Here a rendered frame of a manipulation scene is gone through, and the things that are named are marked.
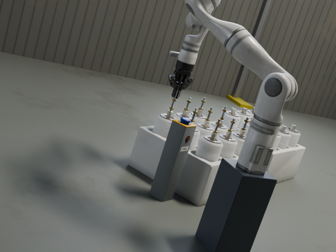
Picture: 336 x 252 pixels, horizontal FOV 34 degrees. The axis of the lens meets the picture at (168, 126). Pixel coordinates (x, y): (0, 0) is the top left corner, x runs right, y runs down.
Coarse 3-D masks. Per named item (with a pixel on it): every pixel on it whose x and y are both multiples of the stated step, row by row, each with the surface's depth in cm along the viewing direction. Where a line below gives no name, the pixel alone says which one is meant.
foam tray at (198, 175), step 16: (144, 128) 230; (144, 144) 229; (160, 144) 224; (144, 160) 229; (192, 160) 215; (192, 176) 215; (208, 176) 211; (176, 192) 220; (192, 192) 215; (208, 192) 216
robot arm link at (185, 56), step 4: (172, 52) 224; (176, 52) 226; (180, 52) 221; (184, 52) 220; (188, 52) 219; (192, 52) 220; (196, 52) 221; (172, 56) 225; (176, 56) 225; (180, 56) 221; (184, 56) 220; (188, 56) 220; (192, 56) 220; (196, 56) 222; (180, 60) 221; (184, 60) 220; (188, 60) 220; (192, 60) 221; (192, 64) 222
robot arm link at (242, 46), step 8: (240, 32) 177; (248, 32) 179; (232, 40) 177; (240, 40) 176; (248, 40) 176; (232, 48) 177; (240, 48) 175; (248, 48) 175; (256, 48) 176; (240, 56) 177; (248, 56) 176; (256, 56) 176; (264, 56) 176; (248, 64) 178; (256, 64) 177; (264, 64) 176; (272, 64) 176; (256, 72) 179; (264, 72) 177; (272, 72) 176; (280, 72) 174; (296, 88) 172
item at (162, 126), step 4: (160, 116) 228; (156, 120) 229; (160, 120) 227; (164, 120) 226; (168, 120) 226; (156, 124) 229; (160, 124) 227; (164, 124) 226; (168, 124) 226; (156, 128) 229; (160, 128) 227; (164, 128) 227; (168, 128) 227; (156, 132) 229; (160, 132) 228; (164, 132) 227; (164, 136) 228
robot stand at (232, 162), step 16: (224, 160) 180; (224, 176) 179; (240, 176) 171; (256, 176) 173; (272, 176) 178; (224, 192) 178; (240, 192) 172; (256, 192) 175; (208, 208) 184; (224, 208) 176; (240, 208) 175; (256, 208) 178; (208, 224) 183; (224, 224) 175; (240, 224) 177; (256, 224) 180; (208, 240) 182; (224, 240) 177; (240, 240) 180
